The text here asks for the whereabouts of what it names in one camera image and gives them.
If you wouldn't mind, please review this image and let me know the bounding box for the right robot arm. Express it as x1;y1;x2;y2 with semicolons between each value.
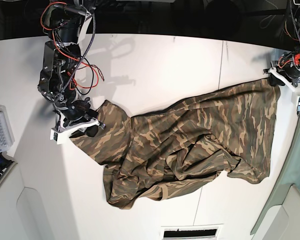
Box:
37;0;105;145

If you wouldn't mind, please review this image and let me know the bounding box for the braided cable arm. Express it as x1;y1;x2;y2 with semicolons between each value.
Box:
57;9;97;101
288;0;300;76

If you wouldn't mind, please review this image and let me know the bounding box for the camouflage t-shirt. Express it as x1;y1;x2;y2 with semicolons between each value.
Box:
70;79;281;210

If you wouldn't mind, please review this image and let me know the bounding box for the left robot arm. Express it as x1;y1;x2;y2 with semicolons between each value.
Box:
263;0;300;107

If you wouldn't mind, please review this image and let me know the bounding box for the braided cable right arm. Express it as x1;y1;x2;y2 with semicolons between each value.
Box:
57;9;97;101

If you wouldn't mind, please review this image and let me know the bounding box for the braided cable left arm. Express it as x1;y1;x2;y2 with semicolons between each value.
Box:
288;0;300;76

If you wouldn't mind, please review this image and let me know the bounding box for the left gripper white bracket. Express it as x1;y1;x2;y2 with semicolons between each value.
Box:
263;61;300;104

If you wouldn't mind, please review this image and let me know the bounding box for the white floor vent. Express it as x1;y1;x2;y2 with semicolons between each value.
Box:
160;224;223;240

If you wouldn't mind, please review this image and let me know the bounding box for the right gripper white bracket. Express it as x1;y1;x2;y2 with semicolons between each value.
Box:
49;106;106;145

